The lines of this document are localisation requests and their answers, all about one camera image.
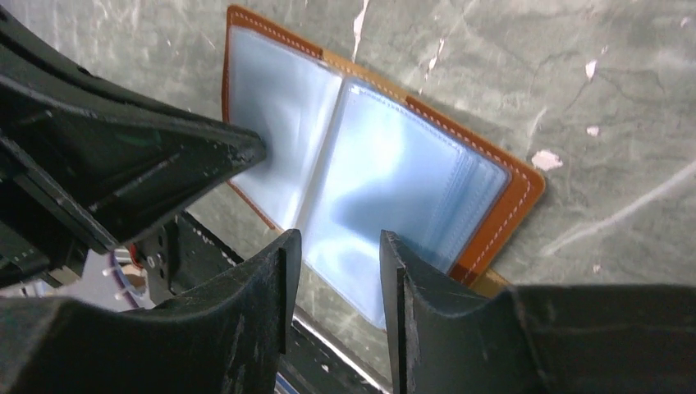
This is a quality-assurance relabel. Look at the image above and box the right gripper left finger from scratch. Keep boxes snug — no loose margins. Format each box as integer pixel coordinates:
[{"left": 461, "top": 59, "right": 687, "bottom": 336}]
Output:
[{"left": 1, "top": 229, "right": 302, "bottom": 393}]

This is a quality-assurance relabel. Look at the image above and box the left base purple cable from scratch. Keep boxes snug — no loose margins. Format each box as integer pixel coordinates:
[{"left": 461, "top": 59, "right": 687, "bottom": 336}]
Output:
[{"left": 102, "top": 250, "right": 144, "bottom": 310}]

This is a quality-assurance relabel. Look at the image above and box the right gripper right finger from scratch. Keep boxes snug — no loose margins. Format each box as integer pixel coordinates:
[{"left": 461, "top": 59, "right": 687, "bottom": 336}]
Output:
[{"left": 379, "top": 231, "right": 695, "bottom": 393}]

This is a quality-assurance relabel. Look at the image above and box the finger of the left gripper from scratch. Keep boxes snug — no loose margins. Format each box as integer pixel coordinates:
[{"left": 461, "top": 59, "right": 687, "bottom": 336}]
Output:
[{"left": 1, "top": 11, "right": 266, "bottom": 287}]

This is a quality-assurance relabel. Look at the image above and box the brown leather card holder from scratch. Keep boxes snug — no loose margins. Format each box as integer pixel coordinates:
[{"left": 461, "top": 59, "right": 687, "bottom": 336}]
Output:
[{"left": 222, "top": 5, "right": 545, "bottom": 328}]

